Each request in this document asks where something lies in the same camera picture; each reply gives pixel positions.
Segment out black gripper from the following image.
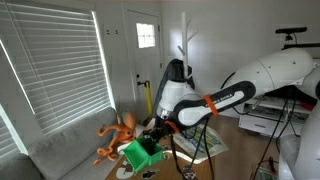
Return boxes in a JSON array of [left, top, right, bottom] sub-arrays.
[[143, 127, 165, 156]]

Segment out green lunch box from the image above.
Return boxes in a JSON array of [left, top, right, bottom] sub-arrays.
[[123, 136, 165, 173]]

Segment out white tote bag colourful print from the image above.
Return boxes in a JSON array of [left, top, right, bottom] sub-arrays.
[[172, 123, 230, 165]]

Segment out small dark sticker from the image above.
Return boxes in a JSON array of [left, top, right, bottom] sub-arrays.
[[141, 168, 160, 180]]

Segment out orange octopus plush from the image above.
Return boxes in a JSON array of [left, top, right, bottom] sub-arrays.
[[92, 109, 138, 166]]

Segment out white and brown sticker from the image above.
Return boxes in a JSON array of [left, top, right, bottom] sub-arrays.
[[115, 158, 136, 180]]

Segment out white door with window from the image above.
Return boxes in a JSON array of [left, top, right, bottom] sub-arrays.
[[125, 9, 165, 125]]

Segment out grey sofa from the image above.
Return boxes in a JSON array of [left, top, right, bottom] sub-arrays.
[[0, 106, 135, 180]]

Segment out white coat rack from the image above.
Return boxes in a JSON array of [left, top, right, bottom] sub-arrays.
[[176, 11, 200, 81]]

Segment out white low cabinet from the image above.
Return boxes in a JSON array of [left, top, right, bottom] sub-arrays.
[[237, 95, 315, 138]]

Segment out large white window blinds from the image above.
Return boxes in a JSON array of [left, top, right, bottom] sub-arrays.
[[0, 2, 113, 136]]

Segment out small white window blinds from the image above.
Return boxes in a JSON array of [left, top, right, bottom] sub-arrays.
[[0, 114, 22, 160]]

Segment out orange strap near wrist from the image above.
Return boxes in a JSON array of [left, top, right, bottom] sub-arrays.
[[164, 120, 181, 136]]

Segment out yellow handled tool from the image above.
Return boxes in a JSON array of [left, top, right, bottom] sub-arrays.
[[143, 80, 154, 118]]

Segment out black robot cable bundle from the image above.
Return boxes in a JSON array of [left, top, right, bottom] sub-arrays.
[[169, 116, 217, 180]]

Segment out orange strap on forearm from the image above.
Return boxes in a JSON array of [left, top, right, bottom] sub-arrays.
[[202, 94, 220, 117]]

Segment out black hanging cable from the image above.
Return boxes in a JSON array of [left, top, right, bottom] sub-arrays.
[[250, 95, 292, 180]]

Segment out black camera on mount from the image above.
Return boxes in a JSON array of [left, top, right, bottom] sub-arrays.
[[274, 26, 320, 52]]

